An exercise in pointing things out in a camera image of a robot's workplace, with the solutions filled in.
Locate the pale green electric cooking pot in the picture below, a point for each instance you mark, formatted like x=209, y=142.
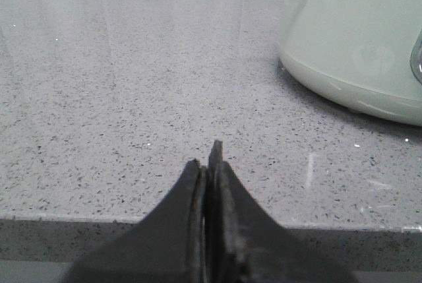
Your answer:
x=362, y=54

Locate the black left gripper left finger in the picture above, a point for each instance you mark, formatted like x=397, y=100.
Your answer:
x=166, y=246

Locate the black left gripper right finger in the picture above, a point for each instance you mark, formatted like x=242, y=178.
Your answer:
x=246, y=245

